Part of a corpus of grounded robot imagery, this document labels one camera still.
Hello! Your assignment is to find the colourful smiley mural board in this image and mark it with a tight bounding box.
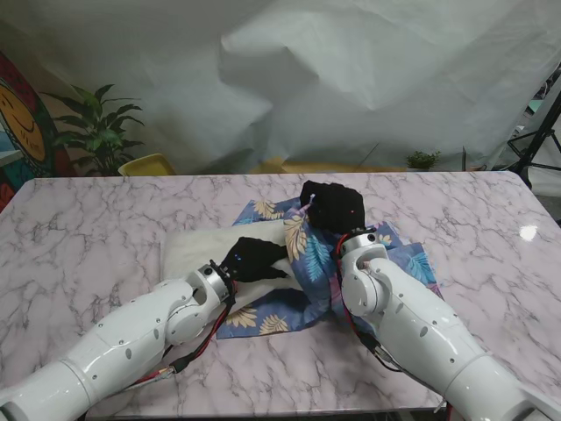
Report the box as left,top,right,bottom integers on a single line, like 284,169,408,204
0,50,60,211

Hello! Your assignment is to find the large green potted plant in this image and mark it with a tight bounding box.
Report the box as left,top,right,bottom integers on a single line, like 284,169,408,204
41,83,146,177

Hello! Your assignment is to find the yellow bench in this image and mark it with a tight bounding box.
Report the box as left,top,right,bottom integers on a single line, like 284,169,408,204
258,158,408,175

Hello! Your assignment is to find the black tripod stand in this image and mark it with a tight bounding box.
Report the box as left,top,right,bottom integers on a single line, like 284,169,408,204
507,61,561,192

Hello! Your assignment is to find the white pillow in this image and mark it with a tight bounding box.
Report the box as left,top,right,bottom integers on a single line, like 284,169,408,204
160,220,303,315

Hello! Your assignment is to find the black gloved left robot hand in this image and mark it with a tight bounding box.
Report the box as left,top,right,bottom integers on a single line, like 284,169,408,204
218,236,291,283

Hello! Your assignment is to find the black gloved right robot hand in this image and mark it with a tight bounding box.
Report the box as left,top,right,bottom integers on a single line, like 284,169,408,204
300,179,366,234

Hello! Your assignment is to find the red black arm cable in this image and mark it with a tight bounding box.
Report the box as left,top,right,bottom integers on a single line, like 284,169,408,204
330,234,455,417
122,280,240,391

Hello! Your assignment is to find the yellow chair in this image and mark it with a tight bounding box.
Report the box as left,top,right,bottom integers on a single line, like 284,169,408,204
117,153,176,177

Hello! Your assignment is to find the blue leaf print pillowcase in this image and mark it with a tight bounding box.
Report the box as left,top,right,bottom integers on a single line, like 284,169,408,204
214,196,446,341

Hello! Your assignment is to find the small green plant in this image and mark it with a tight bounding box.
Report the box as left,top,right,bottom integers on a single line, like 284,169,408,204
405,150,442,171

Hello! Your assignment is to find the white backdrop sheet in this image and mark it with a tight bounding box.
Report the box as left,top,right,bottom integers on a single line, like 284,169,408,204
0,0,561,176

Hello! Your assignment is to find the red black left arm cable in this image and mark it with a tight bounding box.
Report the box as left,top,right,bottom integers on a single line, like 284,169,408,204
122,280,240,391

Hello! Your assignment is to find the thin brown stick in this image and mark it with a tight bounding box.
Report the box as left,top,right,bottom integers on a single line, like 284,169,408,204
357,142,382,170

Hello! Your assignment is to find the red black right arm cable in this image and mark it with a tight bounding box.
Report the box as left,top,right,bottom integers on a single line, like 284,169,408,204
330,234,455,417

